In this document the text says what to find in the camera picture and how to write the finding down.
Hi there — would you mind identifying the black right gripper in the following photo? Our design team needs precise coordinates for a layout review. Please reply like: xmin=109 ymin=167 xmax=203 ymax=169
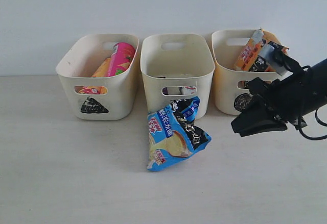
xmin=231 ymin=65 xmax=313 ymax=137

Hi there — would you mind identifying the orange black noodle bag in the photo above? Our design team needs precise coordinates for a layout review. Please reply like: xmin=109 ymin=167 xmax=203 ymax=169
xmin=233 ymin=28 xmax=289 ymax=72

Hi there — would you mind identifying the white blue milk carton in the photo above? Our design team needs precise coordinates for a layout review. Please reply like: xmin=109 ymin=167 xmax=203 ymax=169
xmin=179 ymin=86 xmax=197 ymax=95

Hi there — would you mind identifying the blue noodle bag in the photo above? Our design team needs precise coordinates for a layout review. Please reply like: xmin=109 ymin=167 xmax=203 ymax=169
xmin=147 ymin=96 xmax=212 ymax=171

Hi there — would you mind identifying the pink chips can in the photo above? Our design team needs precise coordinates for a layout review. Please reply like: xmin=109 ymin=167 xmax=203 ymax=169
xmin=106 ymin=42 xmax=135 ymax=77

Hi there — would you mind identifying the yellow chips can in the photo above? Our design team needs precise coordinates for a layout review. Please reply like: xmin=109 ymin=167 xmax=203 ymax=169
xmin=78 ymin=57 xmax=111 ymax=95

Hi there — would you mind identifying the purple small box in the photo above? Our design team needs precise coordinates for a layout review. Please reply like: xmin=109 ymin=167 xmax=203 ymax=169
xmin=162 ymin=87 xmax=169 ymax=95

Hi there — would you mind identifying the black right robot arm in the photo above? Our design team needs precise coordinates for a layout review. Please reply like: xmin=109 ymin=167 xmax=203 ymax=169
xmin=231 ymin=60 xmax=326 ymax=137

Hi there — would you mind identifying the cream bin with circle mark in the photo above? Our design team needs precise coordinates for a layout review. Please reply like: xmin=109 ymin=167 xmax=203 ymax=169
xmin=212 ymin=29 xmax=281 ymax=115

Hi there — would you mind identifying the cream middle bin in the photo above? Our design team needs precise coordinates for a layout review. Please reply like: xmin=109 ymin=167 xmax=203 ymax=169
xmin=140 ymin=34 xmax=215 ymax=119

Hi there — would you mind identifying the cream bin with triangle mark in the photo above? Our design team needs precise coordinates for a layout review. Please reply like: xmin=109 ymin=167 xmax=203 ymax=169
xmin=56 ymin=34 xmax=141 ymax=120

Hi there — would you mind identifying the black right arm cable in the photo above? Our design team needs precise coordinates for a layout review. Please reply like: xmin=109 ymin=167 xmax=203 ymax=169
xmin=293 ymin=106 xmax=327 ymax=141

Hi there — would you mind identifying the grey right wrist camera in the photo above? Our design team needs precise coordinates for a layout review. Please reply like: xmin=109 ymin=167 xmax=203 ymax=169
xmin=259 ymin=41 xmax=289 ymax=76

